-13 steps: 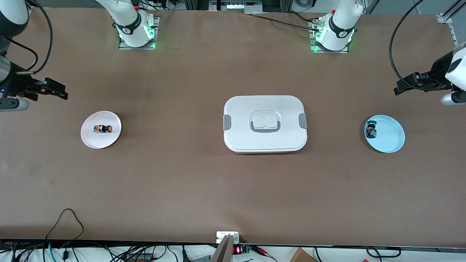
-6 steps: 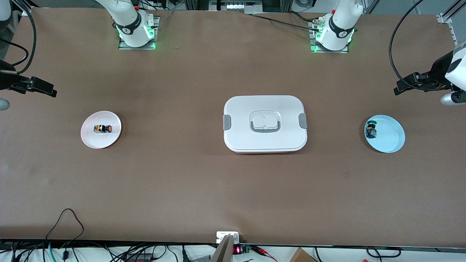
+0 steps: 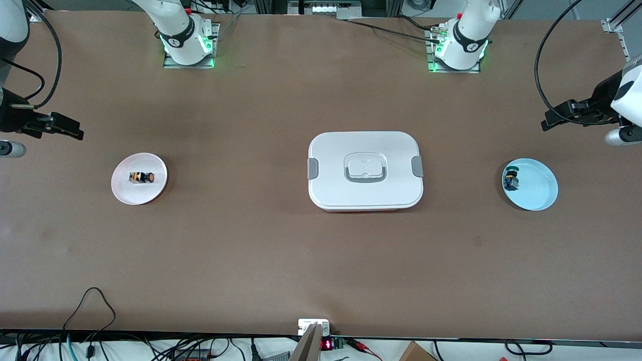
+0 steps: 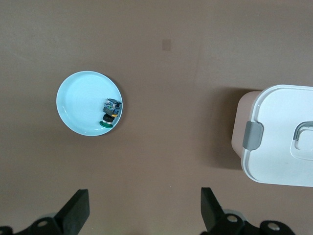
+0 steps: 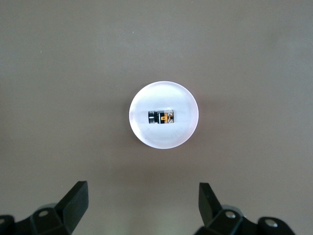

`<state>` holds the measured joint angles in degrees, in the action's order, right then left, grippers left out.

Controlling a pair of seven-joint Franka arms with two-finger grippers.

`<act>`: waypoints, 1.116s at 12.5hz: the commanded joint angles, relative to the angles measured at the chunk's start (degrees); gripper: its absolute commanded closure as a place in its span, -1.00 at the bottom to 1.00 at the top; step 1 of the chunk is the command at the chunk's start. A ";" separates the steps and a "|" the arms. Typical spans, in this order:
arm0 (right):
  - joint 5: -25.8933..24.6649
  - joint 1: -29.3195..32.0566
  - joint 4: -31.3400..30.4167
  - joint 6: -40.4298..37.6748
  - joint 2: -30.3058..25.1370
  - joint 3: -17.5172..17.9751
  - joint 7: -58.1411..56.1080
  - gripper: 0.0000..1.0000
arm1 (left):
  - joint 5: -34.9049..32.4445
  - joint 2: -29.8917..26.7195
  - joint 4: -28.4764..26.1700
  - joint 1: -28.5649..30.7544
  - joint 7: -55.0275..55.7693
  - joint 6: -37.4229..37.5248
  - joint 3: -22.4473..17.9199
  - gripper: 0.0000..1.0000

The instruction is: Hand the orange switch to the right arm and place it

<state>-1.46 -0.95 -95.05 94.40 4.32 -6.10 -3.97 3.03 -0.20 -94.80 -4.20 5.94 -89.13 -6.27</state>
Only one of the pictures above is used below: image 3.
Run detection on device with white labels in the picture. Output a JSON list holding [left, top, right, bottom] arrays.
[[287, 0, 363, 16]]

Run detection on black looped cable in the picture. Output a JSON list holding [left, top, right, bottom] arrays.
[[63, 287, 116, 341]]

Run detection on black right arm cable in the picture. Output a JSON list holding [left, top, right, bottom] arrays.
[[0, 10, 62, 108]]

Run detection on pink round plate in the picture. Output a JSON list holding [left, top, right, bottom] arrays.
[[111, 152, 168, 206]]

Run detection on white bracket block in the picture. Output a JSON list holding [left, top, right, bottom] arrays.
[[298, 319, 331, 336]]

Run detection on red clip lead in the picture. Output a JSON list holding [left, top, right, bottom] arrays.
[[346, 338, 383, 360]]

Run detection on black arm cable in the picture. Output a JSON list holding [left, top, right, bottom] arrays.
[[534, 0, 585, 119], [0, 10, 62, 108]]

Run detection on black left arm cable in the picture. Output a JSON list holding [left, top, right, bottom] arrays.
[[534, 0, 585, 119]]

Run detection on aluminium frame profile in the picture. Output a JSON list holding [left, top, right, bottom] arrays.
[[20, 0, 56, 23], [601, 0, 642, 63]]

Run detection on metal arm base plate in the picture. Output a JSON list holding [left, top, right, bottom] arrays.
[[163, 22, 221, 70], [426, 25, 481, 74]]

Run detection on black cable loop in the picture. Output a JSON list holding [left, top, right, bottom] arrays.
[[504, 340, 553, 357]]

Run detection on black cable on table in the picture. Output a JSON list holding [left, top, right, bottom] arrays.
[[344, 15, 444, 45]]

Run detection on grey angled bar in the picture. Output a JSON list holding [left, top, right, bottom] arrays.
[[288, 322, 324, 361]]

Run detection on white lidded container grey latches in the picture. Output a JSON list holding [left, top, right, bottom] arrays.
[[307, 131, 424, 212]]

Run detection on light blue round plate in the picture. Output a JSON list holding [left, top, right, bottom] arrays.
[[502, 158, 559, 212]]

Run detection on brown cardboard box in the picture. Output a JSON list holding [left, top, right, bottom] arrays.
[[399, 341, 438, 361]]

